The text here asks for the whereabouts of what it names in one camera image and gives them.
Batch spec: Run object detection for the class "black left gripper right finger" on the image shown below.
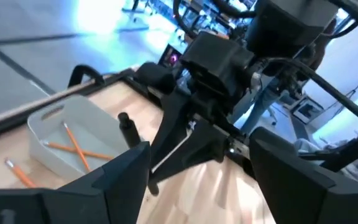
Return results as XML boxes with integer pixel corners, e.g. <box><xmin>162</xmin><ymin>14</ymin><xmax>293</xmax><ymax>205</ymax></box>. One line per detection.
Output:
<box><xmin>249</xmin><ymin>126</ymin><xmax>358</xmax><ymax>224</ymax></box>

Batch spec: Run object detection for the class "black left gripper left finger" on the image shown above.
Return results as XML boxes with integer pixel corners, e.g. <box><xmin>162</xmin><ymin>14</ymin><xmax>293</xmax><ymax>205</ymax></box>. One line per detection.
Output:
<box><xmin>0</xmin><ymin>141</ymin><xmax>152</xmax><ymax>224</ymax></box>

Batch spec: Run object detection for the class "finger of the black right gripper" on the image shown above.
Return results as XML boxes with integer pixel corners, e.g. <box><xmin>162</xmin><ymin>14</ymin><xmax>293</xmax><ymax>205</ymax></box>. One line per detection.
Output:
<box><xmin>149</xmin><ymin>88</ymin><xmax>198</xmax><ymax>194</ymax></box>
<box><xmin>150</xmin><ymin>121</ymin><xmax>229</xmax><ymax>183</ymax></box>

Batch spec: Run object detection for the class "black pen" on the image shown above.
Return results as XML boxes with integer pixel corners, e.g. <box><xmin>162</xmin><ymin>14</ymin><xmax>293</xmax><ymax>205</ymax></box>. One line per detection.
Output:
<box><xmin>117</xmin><ymin>111</ymin><xmax>142</xmax><ymax>149</ymax></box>

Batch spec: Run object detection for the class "grey plastic bin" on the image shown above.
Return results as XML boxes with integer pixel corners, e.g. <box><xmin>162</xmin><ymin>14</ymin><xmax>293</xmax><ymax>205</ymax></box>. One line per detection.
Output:
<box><xmin>26</xmin><ymin>95</ymin><xmax>130</xmax><ymax>183</ymax></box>

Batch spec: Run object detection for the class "orange pencil pink eraser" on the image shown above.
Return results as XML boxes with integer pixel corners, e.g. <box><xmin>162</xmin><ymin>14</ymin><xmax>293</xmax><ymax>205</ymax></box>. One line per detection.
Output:
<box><xmin>42</xmin><ymin>140</ymin><xmax>115</xmax><ymax>161</ymax></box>
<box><xmin>61</xmin><ymin>121</ymin><xmax>91</xmax><ymax>172</ymax></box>

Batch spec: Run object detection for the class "short orange pencil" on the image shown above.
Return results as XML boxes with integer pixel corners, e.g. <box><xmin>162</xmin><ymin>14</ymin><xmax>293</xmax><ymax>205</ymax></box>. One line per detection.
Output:
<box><xmin>4</xmin><ymin>157</ymin><xmax>37</xmax><ymax>189</ymax></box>

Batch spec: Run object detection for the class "computer tower pink light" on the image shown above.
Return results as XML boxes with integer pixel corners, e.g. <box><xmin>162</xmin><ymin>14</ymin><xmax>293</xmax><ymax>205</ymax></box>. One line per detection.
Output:
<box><xmin>158</xmin><ymin>43</ymin><xmax>185</xmax><ymax>68</ymax></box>

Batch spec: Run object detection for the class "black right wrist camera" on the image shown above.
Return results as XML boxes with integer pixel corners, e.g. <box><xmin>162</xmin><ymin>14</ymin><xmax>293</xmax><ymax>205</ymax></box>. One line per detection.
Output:
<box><xmin>180</xmin><ymin>30</ymin><xmax>256</xmax><ymax>100</ymax></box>

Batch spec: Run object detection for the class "black rail handle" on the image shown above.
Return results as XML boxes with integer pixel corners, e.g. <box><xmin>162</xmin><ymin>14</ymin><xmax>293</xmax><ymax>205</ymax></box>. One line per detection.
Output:
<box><xmin>68</xmin><ymin>64</ymin><xmax>106</xmax><ymax>88</ymax></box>

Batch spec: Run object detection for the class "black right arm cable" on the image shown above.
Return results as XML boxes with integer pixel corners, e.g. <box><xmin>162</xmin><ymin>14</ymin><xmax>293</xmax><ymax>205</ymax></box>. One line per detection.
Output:
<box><xmin>259</xmin><ymin>57</ymin><xmax>358</xmax><ymax>127</ymax></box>

